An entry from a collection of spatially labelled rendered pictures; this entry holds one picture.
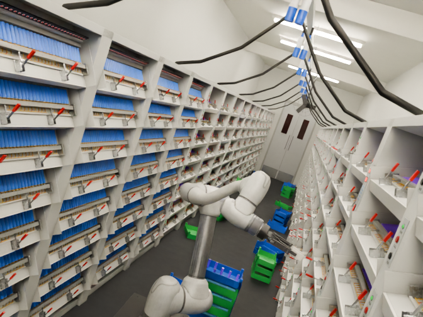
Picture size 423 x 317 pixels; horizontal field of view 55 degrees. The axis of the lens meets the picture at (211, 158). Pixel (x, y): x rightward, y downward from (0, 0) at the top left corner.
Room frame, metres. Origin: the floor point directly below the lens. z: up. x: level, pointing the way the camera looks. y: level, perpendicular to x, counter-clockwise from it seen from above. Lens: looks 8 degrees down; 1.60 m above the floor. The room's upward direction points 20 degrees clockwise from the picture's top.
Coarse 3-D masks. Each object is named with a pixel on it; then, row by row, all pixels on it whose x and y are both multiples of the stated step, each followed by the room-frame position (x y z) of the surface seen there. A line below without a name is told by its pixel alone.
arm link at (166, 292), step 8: (160, 280) 2.18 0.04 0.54; (168, 280) 2.18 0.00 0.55; (176, 280) 2.22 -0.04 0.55; (152, 288) 2.17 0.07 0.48; (160, 288) 2.14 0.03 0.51; (168, 288) 2.14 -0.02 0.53; (176, 288) 2.16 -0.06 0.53; (152, 296) 2.14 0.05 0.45; (160, 296) 2.12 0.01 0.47; (168, 296) 2.12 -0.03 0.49; (176, 296) 2.15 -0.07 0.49; (152, 304) 2.12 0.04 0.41; (160, 304) 2.11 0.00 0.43; (168, 304) 2.13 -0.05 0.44; (176, 304) 2.15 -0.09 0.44; (152, 312) 2.12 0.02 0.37; (160, 312) 2.12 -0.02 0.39; (168, 312) 2.14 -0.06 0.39; (176, 312) 2.17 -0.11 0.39
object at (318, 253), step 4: (316, 248) 2.28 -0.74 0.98; (316, 252) 2.28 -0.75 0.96; (320, 252) 2.27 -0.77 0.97; (324, 252) 2.27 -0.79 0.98; (328, 252) 2.27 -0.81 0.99; (316, 256) 2.28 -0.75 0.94; (320, 256) 2.27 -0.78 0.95; (328, 256) 2.25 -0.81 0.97; (316, 260) 2.21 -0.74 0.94; (320, 260) 2.22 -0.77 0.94; (316, 268) 2.09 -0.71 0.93; (320, 268) 2.09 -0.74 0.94; (316, 272) 2.02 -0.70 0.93; (320, 272) 2.02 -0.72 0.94; (316, 276) 1.96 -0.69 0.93; (320, 276) 1.97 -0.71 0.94; (324, 276) 1.97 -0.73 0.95; (316, 280) 1.91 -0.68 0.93; (316, 284) 1.86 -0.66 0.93; (316, 288) 1.69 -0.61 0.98; (316, 292) 1.69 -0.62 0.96; (316, 296) 1.69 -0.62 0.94
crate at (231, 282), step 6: (210, 264) 2.92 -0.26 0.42; (222, 264) 2.91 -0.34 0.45; (210, 270) 2.85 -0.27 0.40; (216, 270) 2.88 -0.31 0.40; (228, 270) 2.91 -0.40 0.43; (234, 270) 2.91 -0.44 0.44; (210, 276) 2.72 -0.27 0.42; (216, 276) 2.72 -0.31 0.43; (222, 276) 2.72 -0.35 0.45; (234, 276) 2.90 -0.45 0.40; (240, 276) 2.89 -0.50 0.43; (222, 282) 2.72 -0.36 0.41; (228, 282) 2.71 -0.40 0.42; (234, 282) 2.71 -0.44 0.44; (240, 282) 2.71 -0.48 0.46; (234, 288) 2.71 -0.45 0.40
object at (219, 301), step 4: (216, 296) 2.72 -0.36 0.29; (216, 300) 2.72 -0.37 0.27; (220, 300) 2.71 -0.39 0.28; (224, 300) 2.71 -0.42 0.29; (232, 300) 2.71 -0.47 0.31; (220, 304) 2.71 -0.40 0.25; (224, 304) 2.71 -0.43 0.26; (228, 304) 2.71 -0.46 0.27; (232, 304) 2.71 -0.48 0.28; (228, 308) 2.71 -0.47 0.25
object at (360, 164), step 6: (354, 156) 2.28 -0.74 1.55; (360, 156) 2.27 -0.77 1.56; (366, 156) 2.11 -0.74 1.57; (372, 156) 2.26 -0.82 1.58; (354, 162) 2.28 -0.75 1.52; (360, 162) 2.11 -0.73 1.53; (366, 162) 2.25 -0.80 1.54; (372, 162) 1.85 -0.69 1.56; (354, 168) 2.12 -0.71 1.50; (360, 168) 2.04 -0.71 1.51; (366, 168) 1.85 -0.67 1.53; (354, 174) 2.10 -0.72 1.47; (360, 174) 1.89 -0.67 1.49; (366, 174) 1.76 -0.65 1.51; (360, 180) 1.87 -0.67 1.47
